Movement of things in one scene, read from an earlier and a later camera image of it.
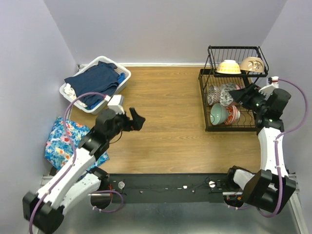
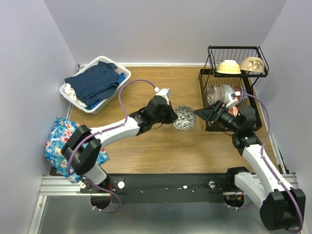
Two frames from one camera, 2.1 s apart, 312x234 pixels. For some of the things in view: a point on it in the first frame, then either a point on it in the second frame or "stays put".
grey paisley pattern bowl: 225,98 -> 186,118
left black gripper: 136,125 -> 171,116
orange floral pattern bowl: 233,114 stays put
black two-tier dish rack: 228,96 stays put
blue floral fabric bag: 59,148 stays put
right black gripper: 252,90 -> 219,108
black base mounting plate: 165,188 stays put
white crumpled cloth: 69,90 stays put
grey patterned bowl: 214,95 stays put
